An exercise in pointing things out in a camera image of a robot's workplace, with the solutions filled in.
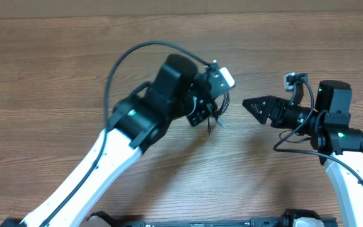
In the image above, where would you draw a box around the black right camera cable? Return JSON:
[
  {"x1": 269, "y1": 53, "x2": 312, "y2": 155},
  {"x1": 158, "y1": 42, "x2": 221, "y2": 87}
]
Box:
[{"x1": 272, "y1": 80, "x2": 363, "y2": 227}]

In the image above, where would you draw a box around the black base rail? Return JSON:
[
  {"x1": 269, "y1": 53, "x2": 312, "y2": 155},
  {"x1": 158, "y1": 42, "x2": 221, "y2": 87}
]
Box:
[{"x1": 82, "y1": 209, "x2": 338, "y2": 227}]

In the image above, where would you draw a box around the black camera cable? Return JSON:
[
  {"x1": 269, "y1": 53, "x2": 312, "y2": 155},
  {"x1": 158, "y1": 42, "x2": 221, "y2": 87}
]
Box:
[
  {"x1": 38, "y1": 40, "x2": 214, "y2": 227},
  {"x1": 272, "y1": 80, "x2": 363, "y2": 227}
]

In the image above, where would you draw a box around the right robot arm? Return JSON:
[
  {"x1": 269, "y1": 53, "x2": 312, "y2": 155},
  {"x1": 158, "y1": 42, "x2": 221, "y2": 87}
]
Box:
[{"x1": 242, "y1": 76, "x2": 363, "y2": 226}]

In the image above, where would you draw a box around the black USB cable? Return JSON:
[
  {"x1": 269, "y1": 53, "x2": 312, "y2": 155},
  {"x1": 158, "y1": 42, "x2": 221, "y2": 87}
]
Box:
[{"x1": 206, "y1": 91, "x2": 231, "y2": 138}]

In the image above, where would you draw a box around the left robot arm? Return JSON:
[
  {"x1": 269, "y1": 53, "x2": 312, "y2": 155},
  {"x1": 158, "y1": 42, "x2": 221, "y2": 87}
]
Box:
[{"x1": 2, "y1": 54, "x2": 235, "y2": 226}]

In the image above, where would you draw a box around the black left camera cable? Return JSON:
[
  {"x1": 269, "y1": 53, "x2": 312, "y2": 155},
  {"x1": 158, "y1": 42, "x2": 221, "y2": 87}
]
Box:
[{"x1": 38, "y1": 40, "x2": 214, "y2": 227}]

